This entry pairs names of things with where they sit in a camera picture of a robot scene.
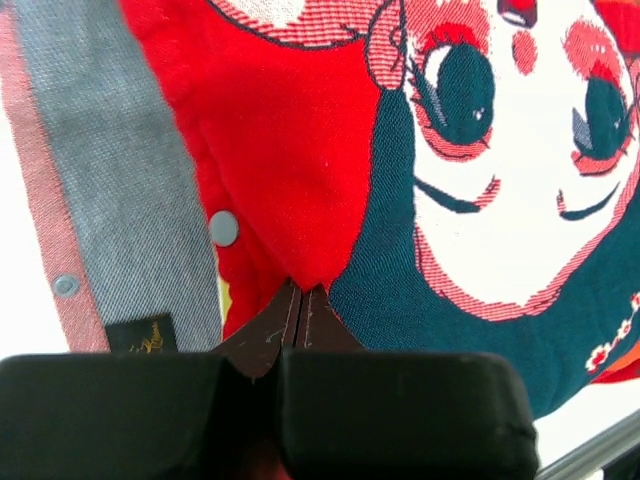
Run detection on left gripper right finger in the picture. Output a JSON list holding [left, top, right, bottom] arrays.
[[294, 285, 363, 352]]

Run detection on cream yellow pillow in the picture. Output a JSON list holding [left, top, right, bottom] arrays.
[[218, 278, 232, 324]]

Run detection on pink red printed pillowcase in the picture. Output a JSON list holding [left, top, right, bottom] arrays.
[[1, 1, 639, 417]]

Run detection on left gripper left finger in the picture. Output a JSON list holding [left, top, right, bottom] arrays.
[[213, 279, 302, 381]]

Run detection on aluminium rail front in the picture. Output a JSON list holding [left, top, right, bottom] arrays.
[[535, 411, 639, 480]]

